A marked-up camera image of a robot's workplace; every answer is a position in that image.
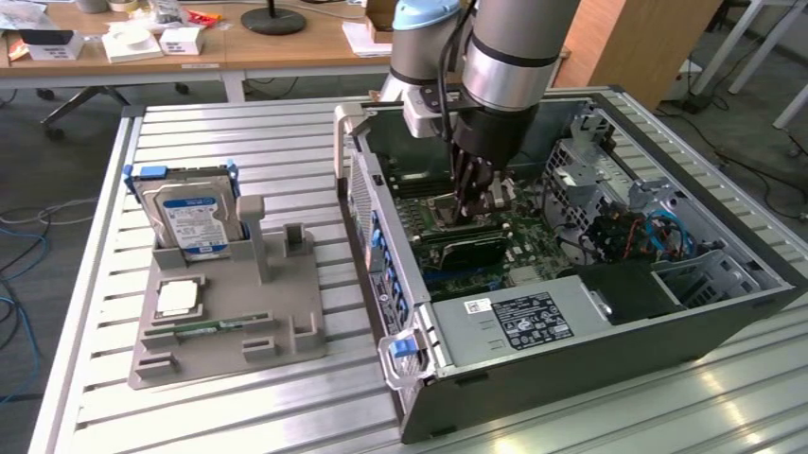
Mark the silver perforated disk cage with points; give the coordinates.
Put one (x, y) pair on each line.
(581, 184)

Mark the grey cup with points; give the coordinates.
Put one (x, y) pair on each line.
(92, 5)

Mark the black power adapter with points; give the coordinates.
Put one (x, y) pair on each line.
(695, 105)

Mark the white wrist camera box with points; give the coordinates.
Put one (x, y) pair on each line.
(420, 116)

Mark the RAM stick green label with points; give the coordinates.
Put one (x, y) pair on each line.
(454, 238)

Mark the beige tape roll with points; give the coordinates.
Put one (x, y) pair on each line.
(122, 5)

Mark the silver chipset heatsink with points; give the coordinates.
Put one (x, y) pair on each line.
(526, 276)

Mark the blue card retainer strip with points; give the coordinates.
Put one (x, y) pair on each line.
(386, 265)

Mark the CPU socket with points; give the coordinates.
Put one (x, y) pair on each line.
(442, 208)

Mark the white box black lid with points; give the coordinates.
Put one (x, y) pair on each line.
(54, 47)

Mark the green graphics card black shroud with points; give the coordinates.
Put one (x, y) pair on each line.
(473, 253)

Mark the silver CPU chip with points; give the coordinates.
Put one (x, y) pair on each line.
(177, 298)

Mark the silver disk bay bracket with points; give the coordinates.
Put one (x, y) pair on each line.
(713, 279)

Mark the blue case latch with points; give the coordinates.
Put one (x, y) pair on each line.
(404, 350)

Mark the white box with white roll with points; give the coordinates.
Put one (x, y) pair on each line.
(132, 47)

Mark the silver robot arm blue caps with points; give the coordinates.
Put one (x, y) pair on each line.
(512, 61)

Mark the white table frame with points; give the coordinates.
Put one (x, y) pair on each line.
(757, 28)

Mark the red packet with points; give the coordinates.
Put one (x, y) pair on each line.
(203, 18)

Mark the black round lamp base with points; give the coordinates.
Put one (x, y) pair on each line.
(273, 22)

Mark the orange book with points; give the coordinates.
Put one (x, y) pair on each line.
(16, 51)

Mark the blue expansion slot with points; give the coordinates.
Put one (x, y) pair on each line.
(432, 274)

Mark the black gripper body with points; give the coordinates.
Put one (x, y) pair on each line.
(496, 137)

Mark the grey power supply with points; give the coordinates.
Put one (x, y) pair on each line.
(468, 340)

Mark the black chair base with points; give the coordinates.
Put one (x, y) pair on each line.
(82, 101)

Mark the brown cardboard box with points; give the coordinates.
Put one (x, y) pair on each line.
(378, 19)

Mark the grey parts rack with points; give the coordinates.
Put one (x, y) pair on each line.
(234, 307)

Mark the small white labelled box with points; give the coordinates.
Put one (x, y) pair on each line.
(182, 42)

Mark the hard disk blue caddy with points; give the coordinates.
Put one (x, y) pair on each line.
(190, 222)

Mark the green motherboard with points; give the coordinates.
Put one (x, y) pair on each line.
(537, 227)

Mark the white paper stack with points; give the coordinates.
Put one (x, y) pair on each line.
(362, 42)

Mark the black open PC case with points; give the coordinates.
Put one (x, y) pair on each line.
(568, 378)

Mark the clear bag dark parts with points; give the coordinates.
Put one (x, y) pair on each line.
(167, 12)

